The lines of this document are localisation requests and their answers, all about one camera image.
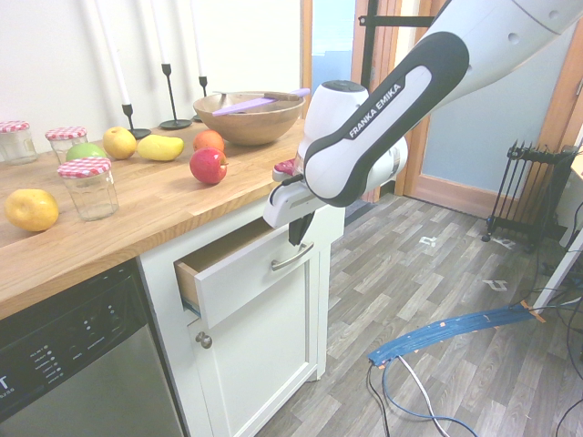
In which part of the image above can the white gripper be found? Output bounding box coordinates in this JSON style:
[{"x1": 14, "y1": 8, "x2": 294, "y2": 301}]
[{"x1": 261, "y1": 178, "x2": 330, "y2": 247}]

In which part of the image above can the white wooden drawer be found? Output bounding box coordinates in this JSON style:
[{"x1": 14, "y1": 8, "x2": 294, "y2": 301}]
[{"x1": 174, "y1": 217, "x2": 320, "y2": 330}]

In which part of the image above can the white counter cabinet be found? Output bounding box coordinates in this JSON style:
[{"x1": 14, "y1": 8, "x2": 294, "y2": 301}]
[{"x1": 136, "y1": 199, "x2": 347, "y2": 437}]

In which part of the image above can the red apple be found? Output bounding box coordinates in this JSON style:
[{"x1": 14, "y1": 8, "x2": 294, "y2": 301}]
[{"x1": 189, "y1": 147, "x2": 229, "y2": 186}]

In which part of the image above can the large wooden bowl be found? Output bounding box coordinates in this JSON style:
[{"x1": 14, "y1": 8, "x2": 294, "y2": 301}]
[{"x1": 192, "y1": 90, "x2": 307, "y2": 147}]

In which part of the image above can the orange peach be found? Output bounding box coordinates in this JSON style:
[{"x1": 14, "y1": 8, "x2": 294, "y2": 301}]
[{"x1": 191, "y1": 129, "x2": 226, "y2": 154}]

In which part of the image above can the purple knife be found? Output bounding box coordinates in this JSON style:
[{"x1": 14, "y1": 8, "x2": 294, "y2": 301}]
[{"x1": 211, "y1": 86, "x2": 312, "y2": 117}]

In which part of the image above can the white cabinet door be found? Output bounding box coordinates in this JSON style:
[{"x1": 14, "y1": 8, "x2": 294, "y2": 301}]
[{"x1": 186, "y1": 254, "x2": 320, "y2": 429}]

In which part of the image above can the yellow mango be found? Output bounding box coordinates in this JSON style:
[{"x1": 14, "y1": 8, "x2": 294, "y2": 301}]
[{"x1": 136, "y1": 134, "x2": 185, "y2": 162}]

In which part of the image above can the tall black candle holder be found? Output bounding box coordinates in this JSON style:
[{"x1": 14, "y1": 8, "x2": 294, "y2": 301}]
[{"x1": 158, "y1": 62, "x2": 193, "y2": 130}]

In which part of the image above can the wooden door frosted glass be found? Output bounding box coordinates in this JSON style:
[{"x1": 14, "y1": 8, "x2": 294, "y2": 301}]
[{"x1": 400, "y1": 26, "x2": 583, "y2": 219}]

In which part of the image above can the yellow apple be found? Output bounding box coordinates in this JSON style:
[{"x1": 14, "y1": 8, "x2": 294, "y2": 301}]
[{"x1": 101, "y1": 126, "x2": 138, "y2": 160}]

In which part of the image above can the white taper candle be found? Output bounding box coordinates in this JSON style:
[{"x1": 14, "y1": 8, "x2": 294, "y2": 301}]
[
  {"x1": 189, "y1": 0, "x2": 207, "y2": 78},
  {"x1": 148, "y1": 0, "x2": 170, "y2": 66},
  {"x1": 93, "y1": 0, "x2": 132, "y2": 107}
]

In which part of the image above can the large glass jar checked lid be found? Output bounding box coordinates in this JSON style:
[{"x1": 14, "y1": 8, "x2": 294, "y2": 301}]
[{"x1": 56, "y1": 157, "x2": 120, "y2": 223}]

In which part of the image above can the black oil radiator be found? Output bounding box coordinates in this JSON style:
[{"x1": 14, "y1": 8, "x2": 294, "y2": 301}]
[{"x1": 485, "y1": 141, "x2": 579, "y2": 254}]

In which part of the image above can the black metal rack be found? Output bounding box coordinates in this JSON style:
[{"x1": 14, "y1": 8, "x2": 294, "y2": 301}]
[{"x1": 350, "y1": 0, "x2": 438, "y2": 87}]

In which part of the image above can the green apple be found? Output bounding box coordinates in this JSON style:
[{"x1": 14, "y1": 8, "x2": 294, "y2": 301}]
[{"x1": 66, "y1": 142, "x2": 108, "y2": 163}]

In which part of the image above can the dishwasher with black panel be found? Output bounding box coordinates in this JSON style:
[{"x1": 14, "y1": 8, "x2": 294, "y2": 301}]
[{"x1": 0, "y1": 259, "x2": 186, "y2": 437}]

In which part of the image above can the yellow orange lemon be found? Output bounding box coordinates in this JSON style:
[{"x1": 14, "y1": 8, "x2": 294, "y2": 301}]
[{"x1": 3, "y1": 188, "x2": 60, "y2": 233}]

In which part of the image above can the metal drawer handle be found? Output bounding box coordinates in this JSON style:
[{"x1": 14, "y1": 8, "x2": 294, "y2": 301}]
[{"x1": 271, "y1": 241, "x2": 315, "y2": 272}]

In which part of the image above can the blue taped cable cover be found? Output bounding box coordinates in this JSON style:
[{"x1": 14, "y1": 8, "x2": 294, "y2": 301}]
[{"x1": 367, "y1": 303, "x2": 547, "y2": 370}]

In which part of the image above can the blue floor cable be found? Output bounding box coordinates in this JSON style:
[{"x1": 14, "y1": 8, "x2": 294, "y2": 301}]
[{"x1": 381, "y1": 359, "x2": 461, "y2": 424}]

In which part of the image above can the white floor cable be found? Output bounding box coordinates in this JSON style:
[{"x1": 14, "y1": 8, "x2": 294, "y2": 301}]
[{"x1": 398, "y1": 354, "x2": 456, "y2": 437}]

